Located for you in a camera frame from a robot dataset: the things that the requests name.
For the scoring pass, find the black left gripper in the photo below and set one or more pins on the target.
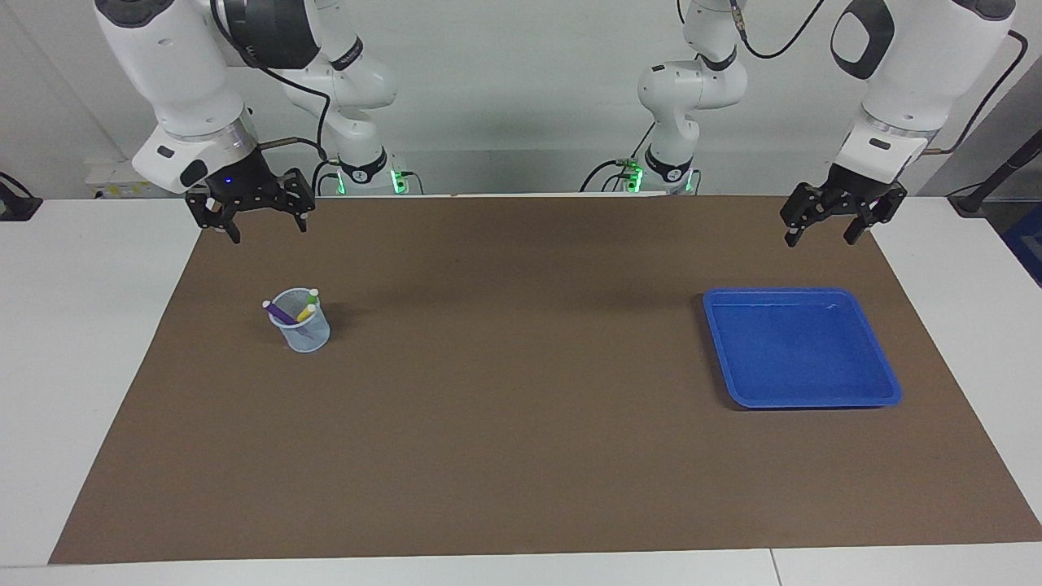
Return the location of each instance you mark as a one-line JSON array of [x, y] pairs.
[[851, 191]]

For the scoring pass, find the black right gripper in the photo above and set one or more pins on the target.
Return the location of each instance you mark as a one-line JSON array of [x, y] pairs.
[[244, 183]]

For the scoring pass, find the purple marker pen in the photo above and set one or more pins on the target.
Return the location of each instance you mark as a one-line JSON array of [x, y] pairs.
[[278, 311]]

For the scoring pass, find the yellow marker pen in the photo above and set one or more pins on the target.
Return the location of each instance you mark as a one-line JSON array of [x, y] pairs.
[[304, 314]]

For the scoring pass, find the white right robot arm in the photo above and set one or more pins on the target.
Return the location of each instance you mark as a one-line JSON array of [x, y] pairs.
[[179, 65]]

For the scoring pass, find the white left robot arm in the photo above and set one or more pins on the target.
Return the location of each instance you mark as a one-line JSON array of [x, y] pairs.
[[920, 73]]

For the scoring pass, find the blue plastic tray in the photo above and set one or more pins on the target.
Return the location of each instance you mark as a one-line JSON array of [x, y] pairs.
[[802, 350]]

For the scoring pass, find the light blue pen cup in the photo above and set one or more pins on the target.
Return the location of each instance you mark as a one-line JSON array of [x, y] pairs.
[[305, 335]]

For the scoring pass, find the black stand pole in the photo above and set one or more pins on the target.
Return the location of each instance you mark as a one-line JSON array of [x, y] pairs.
[[1001, 172]]

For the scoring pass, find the blue crate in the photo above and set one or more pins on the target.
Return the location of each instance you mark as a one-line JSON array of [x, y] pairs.
[[1027, 244]]

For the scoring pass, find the brown table mat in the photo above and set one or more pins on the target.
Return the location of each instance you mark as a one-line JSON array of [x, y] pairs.
[[521, 456]]

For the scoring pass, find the white wall socket box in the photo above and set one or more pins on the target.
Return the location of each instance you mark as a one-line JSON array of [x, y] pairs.
[[130, 179]]

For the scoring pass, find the black clamp mount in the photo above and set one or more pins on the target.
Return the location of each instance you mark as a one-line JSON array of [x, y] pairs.
[[18, 205]]

